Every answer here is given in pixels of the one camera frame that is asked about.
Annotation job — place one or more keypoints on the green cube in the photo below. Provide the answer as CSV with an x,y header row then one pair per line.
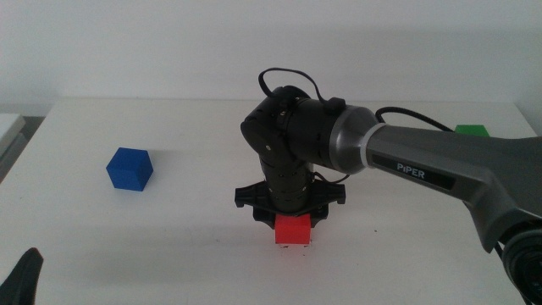
x,y
472,130

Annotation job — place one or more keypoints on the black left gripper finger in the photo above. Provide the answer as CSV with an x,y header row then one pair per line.
x,y
23,281

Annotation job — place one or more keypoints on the grey and black right arm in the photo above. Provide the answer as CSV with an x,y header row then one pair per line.
x,y
423,152

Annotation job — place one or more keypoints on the blue cube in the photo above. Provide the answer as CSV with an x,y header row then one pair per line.
x,y
129,169

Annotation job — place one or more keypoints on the red cube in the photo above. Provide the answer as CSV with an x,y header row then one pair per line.
x,y
293,231

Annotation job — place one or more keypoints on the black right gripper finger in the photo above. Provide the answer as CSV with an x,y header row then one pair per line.
x,y
318,217
264,218

